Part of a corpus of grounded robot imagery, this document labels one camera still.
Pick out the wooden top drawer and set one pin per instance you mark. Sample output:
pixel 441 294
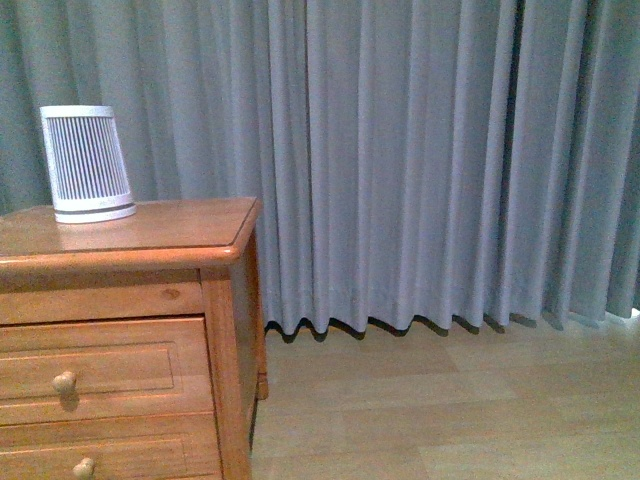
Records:
pixel 123 368

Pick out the wooden drawer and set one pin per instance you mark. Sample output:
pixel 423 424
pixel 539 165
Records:
pixel 123 368
pixel 182 446

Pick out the wooden lower drawer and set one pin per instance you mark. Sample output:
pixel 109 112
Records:
pixel 182 446

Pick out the grey pleated curtain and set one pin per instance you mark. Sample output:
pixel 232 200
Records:
pixel 449 160

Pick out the wooden nightstand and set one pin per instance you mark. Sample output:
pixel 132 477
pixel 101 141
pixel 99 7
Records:
pixel 171 259

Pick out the white slatted table lamp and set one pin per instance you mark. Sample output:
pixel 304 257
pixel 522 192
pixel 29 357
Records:
pixel 86 166

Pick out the round wooden top knob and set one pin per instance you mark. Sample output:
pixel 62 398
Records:
pixel 65 383

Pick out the round wooden knob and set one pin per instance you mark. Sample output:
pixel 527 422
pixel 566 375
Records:
pixel 84 470
pixel 65 383

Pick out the round wooden lower knob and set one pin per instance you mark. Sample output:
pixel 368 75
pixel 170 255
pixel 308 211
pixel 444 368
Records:
pixel 84 470

